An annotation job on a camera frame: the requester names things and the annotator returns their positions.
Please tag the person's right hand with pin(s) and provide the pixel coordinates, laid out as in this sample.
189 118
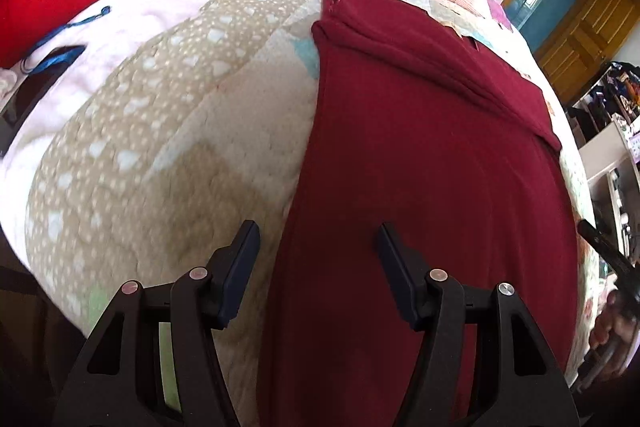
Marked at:
610 322

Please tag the purple pillow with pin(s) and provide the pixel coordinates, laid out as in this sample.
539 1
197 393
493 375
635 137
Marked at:
497 9

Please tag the pile of clothes on shelf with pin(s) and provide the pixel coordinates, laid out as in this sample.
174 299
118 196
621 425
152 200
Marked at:
617 87

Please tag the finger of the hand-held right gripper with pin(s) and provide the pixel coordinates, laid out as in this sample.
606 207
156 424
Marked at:
602 249

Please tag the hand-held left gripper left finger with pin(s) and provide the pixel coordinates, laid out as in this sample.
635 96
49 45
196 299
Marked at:
239 267

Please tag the white fleece blanket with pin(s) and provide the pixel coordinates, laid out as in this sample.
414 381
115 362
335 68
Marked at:
140 12

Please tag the white crumpled tissue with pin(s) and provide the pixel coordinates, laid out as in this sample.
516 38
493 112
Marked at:
6 81

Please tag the heart patterned quilt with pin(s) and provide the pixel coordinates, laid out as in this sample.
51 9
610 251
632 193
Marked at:
175 132

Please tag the wooden door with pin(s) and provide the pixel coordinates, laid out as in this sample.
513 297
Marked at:
585 37

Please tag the black smartphone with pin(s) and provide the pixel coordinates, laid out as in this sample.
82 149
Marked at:
30 97

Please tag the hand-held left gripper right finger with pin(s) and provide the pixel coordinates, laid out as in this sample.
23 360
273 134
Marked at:
395 272

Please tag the maroon knit garment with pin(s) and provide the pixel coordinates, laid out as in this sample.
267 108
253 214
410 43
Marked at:
425 132

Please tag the white shelf unit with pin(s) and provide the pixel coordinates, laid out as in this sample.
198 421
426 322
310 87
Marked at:
607 152

